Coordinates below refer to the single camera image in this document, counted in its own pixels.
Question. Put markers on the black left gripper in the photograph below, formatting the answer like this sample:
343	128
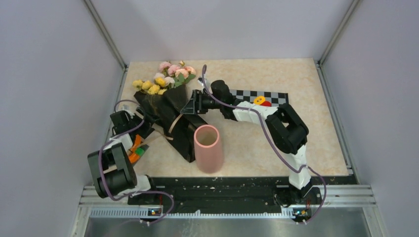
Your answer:
147	129

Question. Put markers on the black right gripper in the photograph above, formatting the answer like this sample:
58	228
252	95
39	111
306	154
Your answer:
195	104

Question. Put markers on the beige ribbon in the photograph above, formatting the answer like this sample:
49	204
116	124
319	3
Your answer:
167	135

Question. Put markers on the flower bouquet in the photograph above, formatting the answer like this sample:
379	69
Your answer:
162	98

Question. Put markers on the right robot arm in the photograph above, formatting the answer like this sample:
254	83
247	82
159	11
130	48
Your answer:
282	126

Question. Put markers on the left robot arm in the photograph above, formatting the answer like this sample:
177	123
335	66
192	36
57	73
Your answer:
113	164

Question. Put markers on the pink vase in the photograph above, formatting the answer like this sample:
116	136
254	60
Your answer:
208	149

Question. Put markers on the green toy brick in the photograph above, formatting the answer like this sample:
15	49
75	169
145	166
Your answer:
139	151

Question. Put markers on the yellow toy block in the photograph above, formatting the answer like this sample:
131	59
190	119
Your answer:
259	100

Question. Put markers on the red toy block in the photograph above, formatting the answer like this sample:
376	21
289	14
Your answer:
266	103

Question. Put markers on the black white chessboard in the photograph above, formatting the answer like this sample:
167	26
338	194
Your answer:
275	98

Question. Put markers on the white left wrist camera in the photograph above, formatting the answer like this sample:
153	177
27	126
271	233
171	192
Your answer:
126	109

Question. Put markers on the orange ring toy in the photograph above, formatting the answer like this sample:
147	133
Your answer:
137	141

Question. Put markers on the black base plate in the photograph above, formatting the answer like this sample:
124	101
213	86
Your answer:
228	195

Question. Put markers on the aluminium frame rail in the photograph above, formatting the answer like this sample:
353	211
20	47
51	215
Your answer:
105	33

